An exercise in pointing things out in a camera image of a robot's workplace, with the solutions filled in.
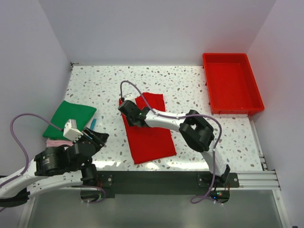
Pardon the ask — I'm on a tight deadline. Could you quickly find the red plastic bin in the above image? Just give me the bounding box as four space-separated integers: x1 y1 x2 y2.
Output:
202 53 265 115

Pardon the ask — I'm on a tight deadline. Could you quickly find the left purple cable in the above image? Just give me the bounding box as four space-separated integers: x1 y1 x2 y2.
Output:
0 113 106 212

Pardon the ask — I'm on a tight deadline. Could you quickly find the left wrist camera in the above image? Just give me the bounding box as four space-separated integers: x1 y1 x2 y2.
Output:
63 119 83 142

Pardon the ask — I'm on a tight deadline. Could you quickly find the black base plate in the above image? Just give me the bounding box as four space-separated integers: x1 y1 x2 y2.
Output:
70 170 240 200

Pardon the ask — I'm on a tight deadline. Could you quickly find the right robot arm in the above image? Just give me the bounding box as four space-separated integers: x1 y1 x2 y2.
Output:
118 100 230 187

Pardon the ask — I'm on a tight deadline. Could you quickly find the pink folded t shirt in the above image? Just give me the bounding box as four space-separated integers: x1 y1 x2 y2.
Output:
46 139 73 147

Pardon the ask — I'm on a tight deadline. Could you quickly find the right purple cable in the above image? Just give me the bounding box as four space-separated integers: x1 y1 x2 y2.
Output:
120 80 222 205

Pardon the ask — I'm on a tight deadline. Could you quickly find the green folded t shirt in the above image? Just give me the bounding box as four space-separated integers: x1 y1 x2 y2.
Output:
42 101 97 140

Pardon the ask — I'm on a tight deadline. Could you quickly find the purple cable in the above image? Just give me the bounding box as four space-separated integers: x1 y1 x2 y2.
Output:
120 80 222 205
0 113 106 212

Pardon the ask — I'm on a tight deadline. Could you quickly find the teal folded t shirt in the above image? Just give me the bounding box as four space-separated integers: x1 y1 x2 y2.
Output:
90 118 96 129

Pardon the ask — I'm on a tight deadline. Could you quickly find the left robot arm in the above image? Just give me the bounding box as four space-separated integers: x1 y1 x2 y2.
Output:
0 128 109 208

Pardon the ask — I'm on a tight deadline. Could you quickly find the aluminium frame rail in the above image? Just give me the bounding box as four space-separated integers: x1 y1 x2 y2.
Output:
235 116 281 191

